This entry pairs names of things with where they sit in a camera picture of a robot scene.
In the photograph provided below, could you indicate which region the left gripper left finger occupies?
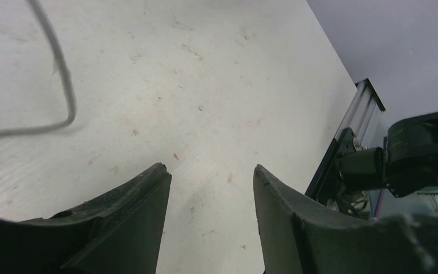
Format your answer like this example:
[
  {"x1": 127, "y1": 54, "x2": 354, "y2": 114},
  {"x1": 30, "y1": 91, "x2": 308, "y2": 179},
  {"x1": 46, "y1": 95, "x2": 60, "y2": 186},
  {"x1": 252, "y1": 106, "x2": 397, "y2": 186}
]
[{"x1": 0, "y1": 163, "x2": 172, "y2": 273}]

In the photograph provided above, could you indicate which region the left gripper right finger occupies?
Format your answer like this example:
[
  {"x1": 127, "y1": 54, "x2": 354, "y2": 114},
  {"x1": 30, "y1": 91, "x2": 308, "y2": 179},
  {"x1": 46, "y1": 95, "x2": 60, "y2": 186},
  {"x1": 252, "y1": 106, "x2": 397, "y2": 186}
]
[{"x1": 253, "y1": 165, "x2": 438, "y2": 273}]

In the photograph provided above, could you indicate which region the grey headphone cable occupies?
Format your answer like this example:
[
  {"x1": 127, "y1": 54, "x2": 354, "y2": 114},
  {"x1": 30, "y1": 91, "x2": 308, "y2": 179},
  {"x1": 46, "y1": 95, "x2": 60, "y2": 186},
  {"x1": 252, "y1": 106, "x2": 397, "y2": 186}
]
[{"x1": 0, "y1": 0, "x2": 78, "y2": 144}]

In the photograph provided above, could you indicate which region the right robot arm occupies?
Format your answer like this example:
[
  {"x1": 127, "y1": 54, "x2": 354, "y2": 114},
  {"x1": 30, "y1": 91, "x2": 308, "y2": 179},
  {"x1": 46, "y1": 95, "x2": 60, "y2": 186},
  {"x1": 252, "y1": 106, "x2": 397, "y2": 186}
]
[{"x1": 338, "y1": 112, "x2": 438, "y2": 198}]

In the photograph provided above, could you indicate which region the aluminium frame rail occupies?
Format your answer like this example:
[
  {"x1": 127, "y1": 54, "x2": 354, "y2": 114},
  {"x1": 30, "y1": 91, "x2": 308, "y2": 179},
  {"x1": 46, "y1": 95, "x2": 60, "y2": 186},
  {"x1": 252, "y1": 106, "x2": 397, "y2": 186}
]
[{"x1": 305, "y1": 78, "x2": 387, "y2": 217}]

